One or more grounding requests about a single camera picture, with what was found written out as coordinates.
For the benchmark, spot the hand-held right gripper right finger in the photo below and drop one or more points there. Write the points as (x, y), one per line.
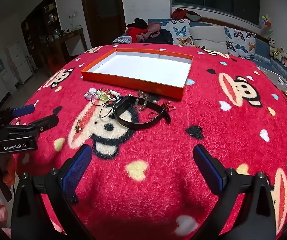
(208, 170)

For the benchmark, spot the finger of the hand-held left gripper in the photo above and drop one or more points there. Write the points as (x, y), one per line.
(23, 110)
(47, 123)

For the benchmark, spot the colourful flower toy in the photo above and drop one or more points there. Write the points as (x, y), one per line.
(267, 23)

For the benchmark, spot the wooden side table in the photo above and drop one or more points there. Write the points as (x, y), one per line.
(66, 42)

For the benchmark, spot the white fridge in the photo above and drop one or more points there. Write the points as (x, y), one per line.
(19, 62)

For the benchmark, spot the red charm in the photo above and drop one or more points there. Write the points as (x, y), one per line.
(167, 106)

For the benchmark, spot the orange shallow box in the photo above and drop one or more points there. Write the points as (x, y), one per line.
(143, 67)

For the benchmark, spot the black smart band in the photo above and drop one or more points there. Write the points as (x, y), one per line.
(123, 106)

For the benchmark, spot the butterfly print pillow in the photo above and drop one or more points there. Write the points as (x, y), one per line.
(179, 32)
(241, 42)

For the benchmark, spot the red cloth on sofa back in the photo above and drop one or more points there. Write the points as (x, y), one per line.
(183, 13)

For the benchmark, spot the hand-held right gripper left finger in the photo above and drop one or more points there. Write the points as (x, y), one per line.
(77, 170)

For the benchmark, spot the red monkey printed blanket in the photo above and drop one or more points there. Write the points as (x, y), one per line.
(158, 155)

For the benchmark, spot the pile of clothes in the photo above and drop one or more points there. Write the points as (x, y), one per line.
(146, 32)

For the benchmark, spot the dark wooden door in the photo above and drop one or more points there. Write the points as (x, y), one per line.
(103, 10)

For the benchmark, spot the dark wooden cabinet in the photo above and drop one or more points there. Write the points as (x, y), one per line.
(43, 25)

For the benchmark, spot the group of plush toys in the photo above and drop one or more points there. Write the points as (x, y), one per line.
(279, 53)

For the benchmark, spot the silver hoop earring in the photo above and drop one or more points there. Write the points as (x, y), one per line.
(100, 113)
(92, 100)

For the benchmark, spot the grey pillow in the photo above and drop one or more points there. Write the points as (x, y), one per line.
(208, 38)

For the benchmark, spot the gold earrings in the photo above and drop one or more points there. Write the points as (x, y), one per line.
(78, 127)

